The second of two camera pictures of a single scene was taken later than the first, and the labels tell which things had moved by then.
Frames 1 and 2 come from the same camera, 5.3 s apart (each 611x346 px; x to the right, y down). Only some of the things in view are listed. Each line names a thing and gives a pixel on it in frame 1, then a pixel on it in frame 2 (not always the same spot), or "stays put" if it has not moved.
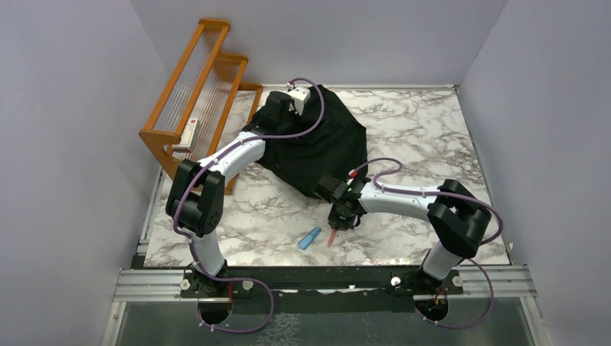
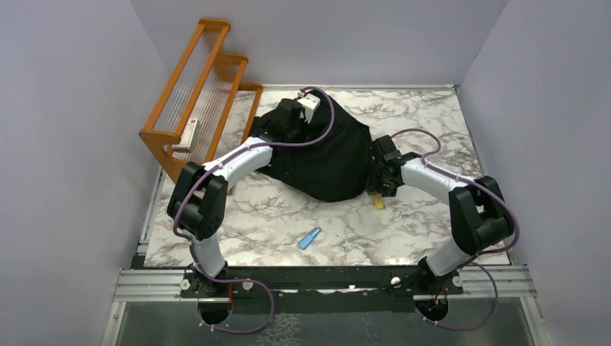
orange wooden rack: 207,105 stays put
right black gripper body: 338,218 → 377,181
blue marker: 304,243 stays put
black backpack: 327,142 stays put
